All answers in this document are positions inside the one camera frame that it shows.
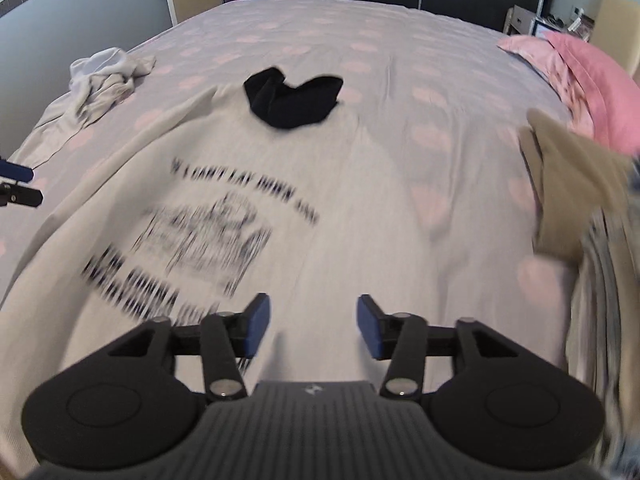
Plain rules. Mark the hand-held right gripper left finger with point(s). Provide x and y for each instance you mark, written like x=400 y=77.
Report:
x=258 y=322

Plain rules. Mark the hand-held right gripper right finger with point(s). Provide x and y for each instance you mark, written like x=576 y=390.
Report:
x=369 y=327

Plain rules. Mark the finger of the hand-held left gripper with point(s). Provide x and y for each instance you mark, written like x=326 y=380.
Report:
x=12 y=170
x=20 y=196

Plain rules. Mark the white printed sweatshirt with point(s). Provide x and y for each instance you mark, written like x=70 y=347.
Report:
x=320 y=185

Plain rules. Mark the striped folded clothes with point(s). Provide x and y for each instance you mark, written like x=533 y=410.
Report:
x=610 y=285

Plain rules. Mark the pale grey crumpled garment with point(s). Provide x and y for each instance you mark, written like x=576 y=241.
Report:
x=100 y=80

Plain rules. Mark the black cloth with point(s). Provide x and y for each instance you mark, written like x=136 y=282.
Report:
x=292 y=100

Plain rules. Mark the beige folded cloth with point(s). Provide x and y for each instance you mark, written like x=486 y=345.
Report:
x=570 y=185

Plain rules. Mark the grey pink-dotted bed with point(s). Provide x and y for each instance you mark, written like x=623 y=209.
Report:
x=400 y=35

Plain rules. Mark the pink pillow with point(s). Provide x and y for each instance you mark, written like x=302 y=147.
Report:
x=595 y=75

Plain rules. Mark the white nightstand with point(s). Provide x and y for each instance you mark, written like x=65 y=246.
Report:
x=522 y=20

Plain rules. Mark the beige padded headboard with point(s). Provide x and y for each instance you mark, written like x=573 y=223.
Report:
x=615 y=20

